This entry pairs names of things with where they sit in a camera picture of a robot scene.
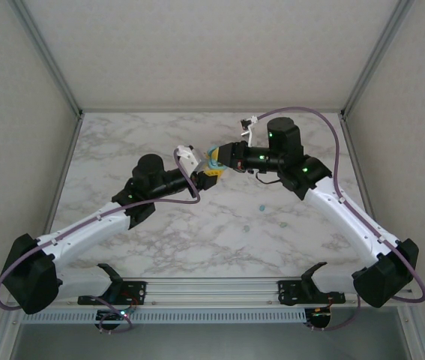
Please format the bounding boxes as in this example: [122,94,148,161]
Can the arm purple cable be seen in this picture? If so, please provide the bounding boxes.
[253,106,425,333]
[0,148,202,334]

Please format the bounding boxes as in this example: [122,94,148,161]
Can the small electronics board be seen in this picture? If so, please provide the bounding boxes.
[95,307,135,333]
[304,306,334,332]

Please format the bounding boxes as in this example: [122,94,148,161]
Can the aluminium frame post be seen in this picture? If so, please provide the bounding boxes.
[7,0,84,117]
[341,0,418,117]

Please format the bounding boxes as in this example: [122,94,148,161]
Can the aluminium side edge rail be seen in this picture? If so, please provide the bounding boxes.
[41,112,85,241]
[339,112,382,245]

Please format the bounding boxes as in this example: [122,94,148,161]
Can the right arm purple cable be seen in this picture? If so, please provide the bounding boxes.
[253,106,425,333]

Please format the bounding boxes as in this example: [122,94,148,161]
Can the aluminium frame leg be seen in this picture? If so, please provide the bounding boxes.
[399,307,425,360]
[0,313,22,360]

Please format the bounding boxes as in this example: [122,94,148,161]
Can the blue earbud charging case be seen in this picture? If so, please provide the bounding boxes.
[205,145,223,170]

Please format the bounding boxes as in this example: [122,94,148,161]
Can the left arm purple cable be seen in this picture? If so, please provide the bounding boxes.
[0,148,202,334]

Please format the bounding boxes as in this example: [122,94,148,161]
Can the aluminium back edge rail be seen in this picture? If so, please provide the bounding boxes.
[79,107,345,115]

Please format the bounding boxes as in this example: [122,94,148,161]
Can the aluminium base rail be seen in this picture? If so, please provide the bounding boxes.
[60,277,361,307]

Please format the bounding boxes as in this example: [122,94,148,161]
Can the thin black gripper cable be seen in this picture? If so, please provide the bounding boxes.
[256,170,285,187]

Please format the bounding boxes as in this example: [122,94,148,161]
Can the white slotted cable tray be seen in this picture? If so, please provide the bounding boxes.
[20,309,307,326]

